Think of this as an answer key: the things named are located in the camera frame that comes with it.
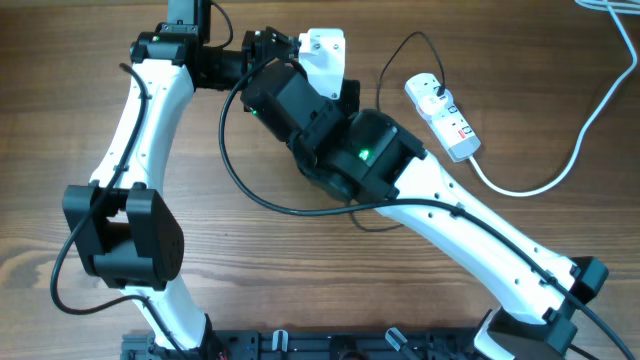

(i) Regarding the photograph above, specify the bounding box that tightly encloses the black USB charging cable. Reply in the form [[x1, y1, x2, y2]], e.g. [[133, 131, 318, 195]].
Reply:
[[348, 30, 448, 234]]

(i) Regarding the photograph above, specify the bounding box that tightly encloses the white power strip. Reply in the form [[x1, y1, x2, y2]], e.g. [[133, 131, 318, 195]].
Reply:
[[405, 73, 481, 162]]

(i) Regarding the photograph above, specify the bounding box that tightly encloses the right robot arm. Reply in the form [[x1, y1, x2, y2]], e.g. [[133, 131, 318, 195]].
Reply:
[[241, 61, 608, 359]]

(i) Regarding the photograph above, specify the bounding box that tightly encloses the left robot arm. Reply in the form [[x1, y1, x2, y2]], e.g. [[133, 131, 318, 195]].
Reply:
[[63, 1, 312, 359]]

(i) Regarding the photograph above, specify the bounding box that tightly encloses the white USB charger plug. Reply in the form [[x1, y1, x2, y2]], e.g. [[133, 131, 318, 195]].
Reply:
[[416, 90, 453, 121]]

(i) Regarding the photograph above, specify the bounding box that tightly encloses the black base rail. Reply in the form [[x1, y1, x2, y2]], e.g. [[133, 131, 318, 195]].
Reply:
[[120, 327, 481, 360]]

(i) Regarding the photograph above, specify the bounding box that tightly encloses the white power strip cord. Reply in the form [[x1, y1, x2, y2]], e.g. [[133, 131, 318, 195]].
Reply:
[[468, 0, 640, 198]]

